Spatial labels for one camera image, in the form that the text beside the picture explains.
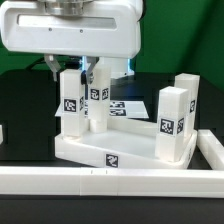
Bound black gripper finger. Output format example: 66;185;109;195
44;54;61;81
81;56;99;85

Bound black cable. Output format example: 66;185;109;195
25;56;46;71

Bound white front fence bar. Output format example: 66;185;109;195
0;165;224;198

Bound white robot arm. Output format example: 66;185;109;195
0;0;146;83

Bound white desk top tray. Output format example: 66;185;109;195
55;117;197;169

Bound white marker base plate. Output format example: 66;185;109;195
54;99;150;120

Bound white base block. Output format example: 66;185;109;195
155;86;189;162

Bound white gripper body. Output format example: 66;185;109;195
0;0;144;58

